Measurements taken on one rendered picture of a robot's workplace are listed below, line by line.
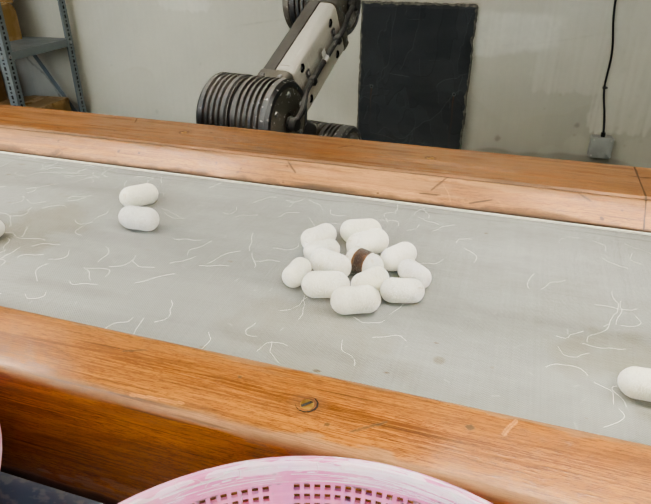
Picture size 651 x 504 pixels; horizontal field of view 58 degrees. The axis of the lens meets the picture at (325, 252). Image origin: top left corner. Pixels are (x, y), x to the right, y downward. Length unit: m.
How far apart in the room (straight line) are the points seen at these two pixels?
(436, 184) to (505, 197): 0.07
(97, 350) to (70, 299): 0.11
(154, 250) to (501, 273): 0.29
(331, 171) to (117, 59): 2.44
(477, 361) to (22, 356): 0.27
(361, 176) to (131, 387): 0.36
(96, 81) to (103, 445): 2.81
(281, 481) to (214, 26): 2.54
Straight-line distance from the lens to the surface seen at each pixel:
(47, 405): 0.37
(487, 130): 2.55
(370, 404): 0.31
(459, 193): 0.60
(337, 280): 0.43
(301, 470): 0.28
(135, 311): 0.45
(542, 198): 0.60
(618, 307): 0.48
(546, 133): 2.56
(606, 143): 2.55
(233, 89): 0.89
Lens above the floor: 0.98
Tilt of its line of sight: 28 degrees down
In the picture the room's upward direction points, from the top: straight up
